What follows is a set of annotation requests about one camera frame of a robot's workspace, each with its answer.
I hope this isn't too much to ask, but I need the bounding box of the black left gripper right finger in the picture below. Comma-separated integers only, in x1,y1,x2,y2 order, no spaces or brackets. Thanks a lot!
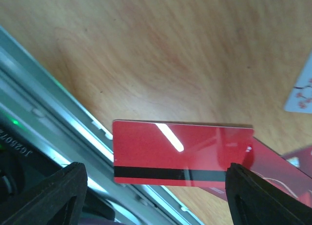
225,163,312,225

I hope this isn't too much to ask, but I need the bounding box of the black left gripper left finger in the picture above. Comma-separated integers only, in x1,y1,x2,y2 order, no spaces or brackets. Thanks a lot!
0,162,88,225

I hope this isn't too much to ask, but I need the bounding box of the white card under arm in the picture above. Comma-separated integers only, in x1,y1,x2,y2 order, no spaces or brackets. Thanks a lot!
284,54,312,114

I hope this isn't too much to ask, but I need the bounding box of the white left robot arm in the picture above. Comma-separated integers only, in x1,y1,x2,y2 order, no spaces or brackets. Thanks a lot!
0,113,312,225

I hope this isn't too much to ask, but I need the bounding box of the red VIP card near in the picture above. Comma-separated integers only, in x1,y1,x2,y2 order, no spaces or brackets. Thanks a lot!
194,136,312,206

